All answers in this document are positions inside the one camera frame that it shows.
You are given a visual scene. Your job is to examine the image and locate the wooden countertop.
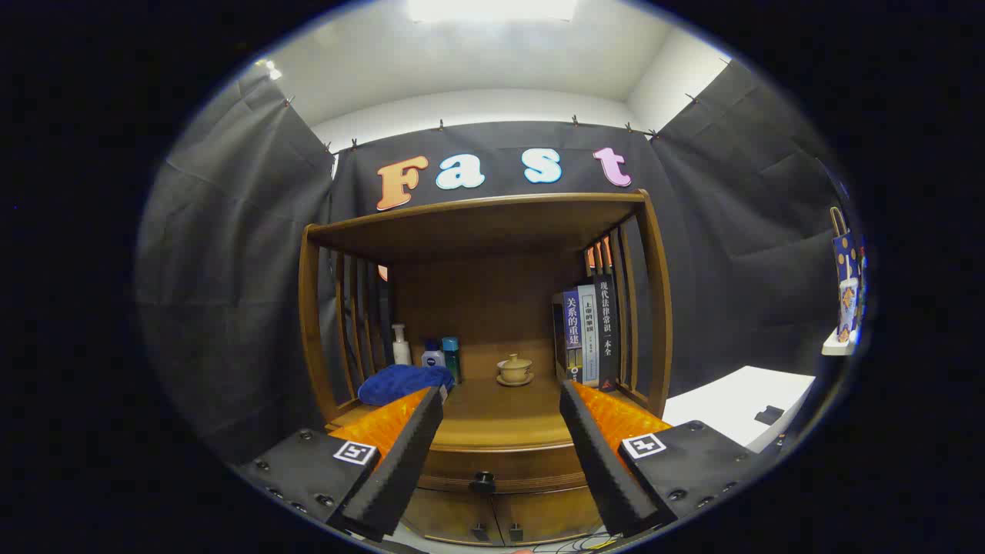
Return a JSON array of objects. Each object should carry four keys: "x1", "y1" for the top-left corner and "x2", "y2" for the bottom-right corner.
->
[{"x1": 331, "y1": 375, "x2": 655, "y2": 451}]

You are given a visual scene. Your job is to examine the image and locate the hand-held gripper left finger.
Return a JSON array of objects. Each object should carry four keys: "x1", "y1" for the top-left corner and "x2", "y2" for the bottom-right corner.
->
[{"x1": 235, "y1": 385, "x2": 446, "y2": 543}]

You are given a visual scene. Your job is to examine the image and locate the ceiling light panel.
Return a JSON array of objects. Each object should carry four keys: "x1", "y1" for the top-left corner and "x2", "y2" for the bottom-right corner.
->
[{"x1": 406, "y1": 0, "x2": 578, "y2": 22}]

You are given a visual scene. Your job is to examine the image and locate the beige lidded teacup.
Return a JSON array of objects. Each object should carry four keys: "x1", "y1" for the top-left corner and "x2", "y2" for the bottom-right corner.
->
[{"x1": 496, "y1": 353, "x2": 535, "y2": 387}]

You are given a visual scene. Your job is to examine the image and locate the blue dotted gift bag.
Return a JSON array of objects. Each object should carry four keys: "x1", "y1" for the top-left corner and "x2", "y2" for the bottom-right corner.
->
[{"x1": 830, "y1": 206, "x2": 866, "y2": 343}]

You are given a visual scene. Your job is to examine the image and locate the wooden drawer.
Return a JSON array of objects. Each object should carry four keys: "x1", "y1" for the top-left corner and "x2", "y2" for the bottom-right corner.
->
[{"x1": 416, "y1": 442, "x2": 597, "y2": 495}]

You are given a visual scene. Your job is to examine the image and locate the blue spine book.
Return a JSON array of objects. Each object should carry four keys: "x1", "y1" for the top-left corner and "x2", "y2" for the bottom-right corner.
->
[{"x1": 552, "y1": 286, "x2": 586, "y2": 383}]

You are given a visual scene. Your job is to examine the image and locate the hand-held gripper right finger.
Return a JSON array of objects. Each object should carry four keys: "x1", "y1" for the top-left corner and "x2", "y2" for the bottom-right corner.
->
[{"x1": 559, "y1": 379, "x2": 770, "y2": 538}]

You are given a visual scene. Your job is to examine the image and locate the wooden cabinet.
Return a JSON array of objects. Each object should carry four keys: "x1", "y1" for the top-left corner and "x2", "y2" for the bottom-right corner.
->
[{"x1": 299, "y1": 190, "x2": 674, "y2": 547}]

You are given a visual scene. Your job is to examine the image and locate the small white shelf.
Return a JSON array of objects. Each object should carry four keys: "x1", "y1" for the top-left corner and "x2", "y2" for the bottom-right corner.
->
[{"x1": 821, "y1": 327, "x2": 859, "y2": 356}]

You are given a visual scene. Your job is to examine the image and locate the wooden cabinet door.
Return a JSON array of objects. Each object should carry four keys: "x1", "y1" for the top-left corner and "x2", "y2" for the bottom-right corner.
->
[
  {"x1": 492, "y1": 489, "x2": 605, "y2": 546},
  {"x1": 400, "y1": 489, "x2": 501, "y2": 546}
]

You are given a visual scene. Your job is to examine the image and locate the thin floor cables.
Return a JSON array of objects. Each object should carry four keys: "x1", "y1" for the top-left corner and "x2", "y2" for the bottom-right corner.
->
[{"x1": 531, "y1": 535, "x2": 616, "y2": 553}]

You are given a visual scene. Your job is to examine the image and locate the blue towel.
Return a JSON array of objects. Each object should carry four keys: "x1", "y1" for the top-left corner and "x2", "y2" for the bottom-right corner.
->
[{"x1": 358, "y1": 364, "x2": 455, "y2": 407}]

